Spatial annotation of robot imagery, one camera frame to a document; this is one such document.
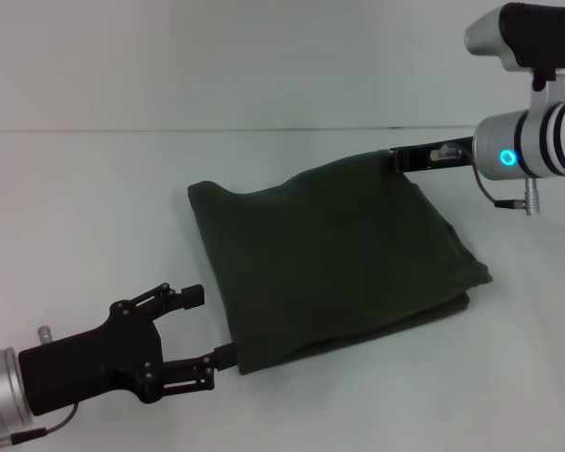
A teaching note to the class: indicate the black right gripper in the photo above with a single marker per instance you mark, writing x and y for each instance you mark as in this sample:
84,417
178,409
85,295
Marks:
438,157

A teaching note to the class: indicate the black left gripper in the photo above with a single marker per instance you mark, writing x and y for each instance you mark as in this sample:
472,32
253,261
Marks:
89,358

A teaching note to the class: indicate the dark green shirt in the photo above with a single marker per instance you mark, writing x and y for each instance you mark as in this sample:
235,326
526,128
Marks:
339,263

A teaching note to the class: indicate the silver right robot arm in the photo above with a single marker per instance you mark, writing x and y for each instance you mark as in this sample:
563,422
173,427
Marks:
532,139

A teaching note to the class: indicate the right gripper silver connector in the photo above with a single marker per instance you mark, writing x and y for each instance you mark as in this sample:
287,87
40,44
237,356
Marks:
442,152

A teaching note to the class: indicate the gripper silver connector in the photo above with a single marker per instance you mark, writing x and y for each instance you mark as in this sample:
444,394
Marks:
442,152
43,334

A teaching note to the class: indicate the left gripper silver connector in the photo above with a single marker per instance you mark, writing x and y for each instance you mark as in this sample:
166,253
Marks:
43,334

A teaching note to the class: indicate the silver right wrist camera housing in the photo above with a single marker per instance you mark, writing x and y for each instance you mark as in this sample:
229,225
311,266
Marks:
522,35

